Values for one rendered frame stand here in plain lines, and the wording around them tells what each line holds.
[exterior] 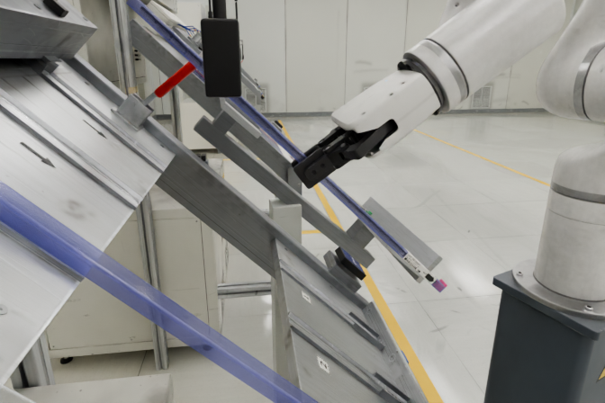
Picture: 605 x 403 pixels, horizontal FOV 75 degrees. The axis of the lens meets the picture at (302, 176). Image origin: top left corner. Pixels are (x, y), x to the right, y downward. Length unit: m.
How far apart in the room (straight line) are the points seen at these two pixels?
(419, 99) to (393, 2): 8.09
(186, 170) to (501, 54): 0.40
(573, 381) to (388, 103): 0.61
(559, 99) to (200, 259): 1.17
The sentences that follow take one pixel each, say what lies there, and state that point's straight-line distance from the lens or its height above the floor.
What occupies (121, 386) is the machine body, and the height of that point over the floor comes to 0.62.
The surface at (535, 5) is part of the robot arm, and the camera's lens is 0.50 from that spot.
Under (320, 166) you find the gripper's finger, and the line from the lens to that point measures 0.44.
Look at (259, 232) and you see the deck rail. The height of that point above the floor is 0.86.
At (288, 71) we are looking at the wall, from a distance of 7.97.
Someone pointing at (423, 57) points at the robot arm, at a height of 1.10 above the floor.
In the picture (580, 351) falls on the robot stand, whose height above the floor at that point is 0.65.
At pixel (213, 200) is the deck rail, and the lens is 0.55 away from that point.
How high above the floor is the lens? 1.10
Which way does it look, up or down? 16 degrees down
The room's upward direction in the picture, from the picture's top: straight up
